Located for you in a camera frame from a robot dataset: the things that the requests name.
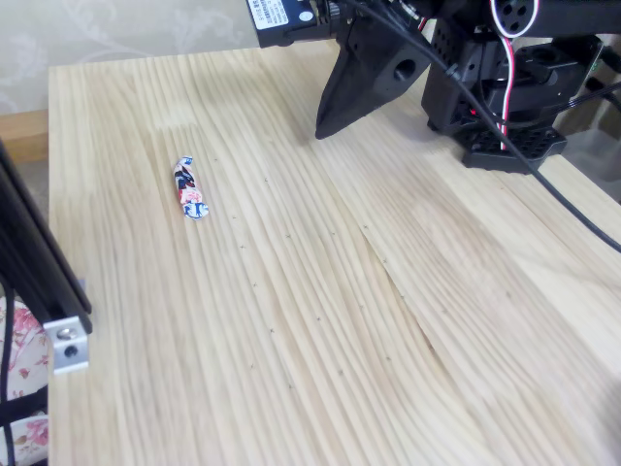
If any black strap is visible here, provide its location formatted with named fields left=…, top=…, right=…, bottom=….
left=0, top=391, right=49, bottom=424

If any white red servo cable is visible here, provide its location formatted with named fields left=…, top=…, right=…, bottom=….
left=488, top=0, right=542, bottom=152

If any thin black cable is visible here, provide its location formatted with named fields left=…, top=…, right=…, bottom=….
left=552, top=80, right=621, bottom=116

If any light wooden rail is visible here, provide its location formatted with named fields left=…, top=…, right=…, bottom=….
left=0, top=109, right=49, bottom=164

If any white pink blue candy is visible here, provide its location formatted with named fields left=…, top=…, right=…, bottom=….
left=172, top=154, right=211, bottom=221

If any floral cushion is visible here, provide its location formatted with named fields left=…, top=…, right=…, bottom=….
left=0, top=283, right=52, bottom=466

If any black hanging cable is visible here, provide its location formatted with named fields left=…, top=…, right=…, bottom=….
left=0, top=285, right=16, bottom=466

